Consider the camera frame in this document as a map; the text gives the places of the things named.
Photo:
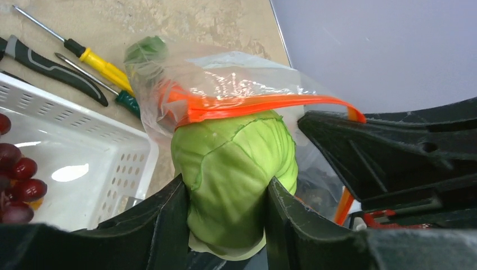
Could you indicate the green cabbage head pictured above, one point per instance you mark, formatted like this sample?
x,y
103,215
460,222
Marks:
x,y
227,165

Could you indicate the clear zip top bag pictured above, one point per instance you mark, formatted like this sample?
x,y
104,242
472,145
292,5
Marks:
x,y
222,84

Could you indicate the green handled screwdriver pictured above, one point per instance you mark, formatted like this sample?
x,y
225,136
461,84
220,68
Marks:
x,y
123,98

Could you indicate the orange plastic carrot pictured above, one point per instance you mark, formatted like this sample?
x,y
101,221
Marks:
x,y
145,64

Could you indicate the red grape bunch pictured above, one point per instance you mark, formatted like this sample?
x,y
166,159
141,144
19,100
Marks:
x,y
15,166

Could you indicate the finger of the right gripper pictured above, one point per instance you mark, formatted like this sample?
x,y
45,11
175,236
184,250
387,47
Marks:
x,y
405,168

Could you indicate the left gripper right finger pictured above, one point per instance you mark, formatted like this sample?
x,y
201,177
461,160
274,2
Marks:
x,y
297,237

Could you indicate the black wire stripper pliers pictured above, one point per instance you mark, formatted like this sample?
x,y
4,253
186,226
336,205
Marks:
x,y
24,55

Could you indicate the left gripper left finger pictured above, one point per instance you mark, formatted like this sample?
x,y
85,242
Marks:
x,y
151,235

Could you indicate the white plastic basket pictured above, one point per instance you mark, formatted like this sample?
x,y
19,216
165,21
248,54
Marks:
x,y
91,164

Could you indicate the yellow handled screwdriver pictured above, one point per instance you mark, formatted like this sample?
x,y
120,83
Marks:
x,y
86,55

